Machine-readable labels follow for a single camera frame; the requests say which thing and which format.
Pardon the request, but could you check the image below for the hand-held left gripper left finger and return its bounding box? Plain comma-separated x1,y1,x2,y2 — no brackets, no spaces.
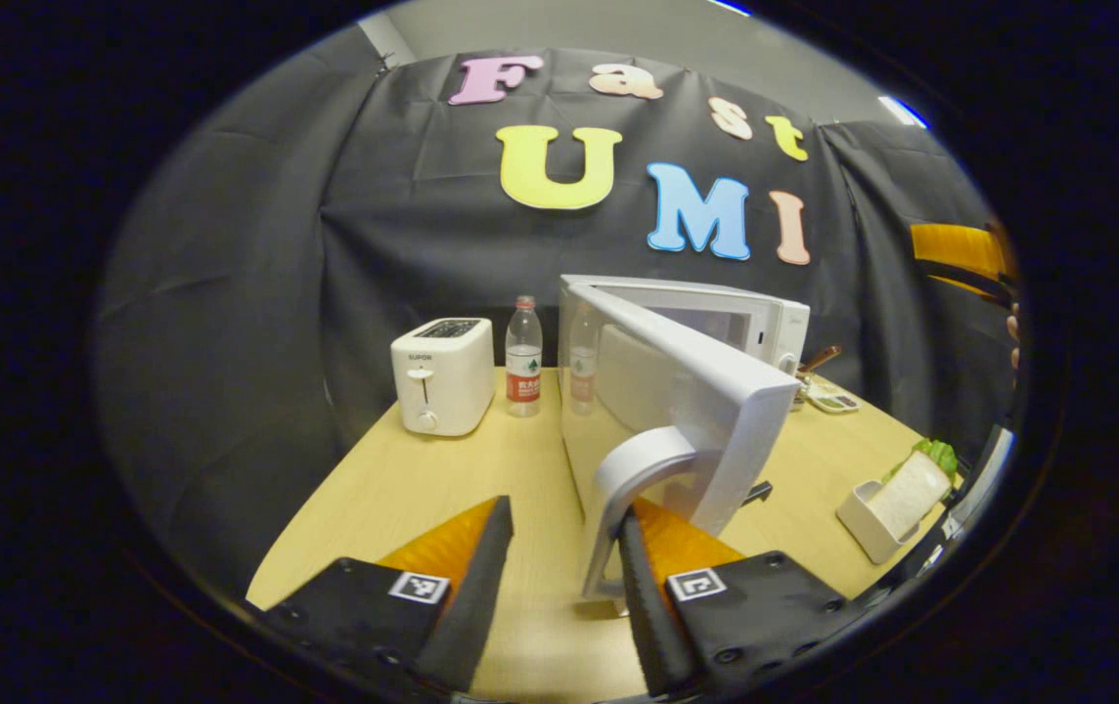
246,495,515,695

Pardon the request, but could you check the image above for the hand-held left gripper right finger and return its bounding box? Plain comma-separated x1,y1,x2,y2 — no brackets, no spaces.
616,497,869,700

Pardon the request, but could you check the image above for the white rectangular food tray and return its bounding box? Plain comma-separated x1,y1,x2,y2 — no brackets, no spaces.
835,479,922,566

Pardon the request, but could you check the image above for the white microwave oven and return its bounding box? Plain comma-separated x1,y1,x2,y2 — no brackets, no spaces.
558,274,812,599

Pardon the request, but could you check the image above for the sandwich with lettuce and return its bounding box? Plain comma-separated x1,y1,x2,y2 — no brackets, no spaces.
873,438,960,541

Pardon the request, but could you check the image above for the brown wooden spoon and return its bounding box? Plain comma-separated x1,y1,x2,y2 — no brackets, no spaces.
794,344,843,380

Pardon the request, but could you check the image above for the white divided plate of beans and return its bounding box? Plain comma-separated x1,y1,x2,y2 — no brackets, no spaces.
799,376,862,415

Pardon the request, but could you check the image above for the white toaster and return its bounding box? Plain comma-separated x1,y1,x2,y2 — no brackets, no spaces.
390,317,497,438

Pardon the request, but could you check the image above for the clear water bottle red label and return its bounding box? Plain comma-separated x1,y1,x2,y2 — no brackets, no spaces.
505,295,544,418

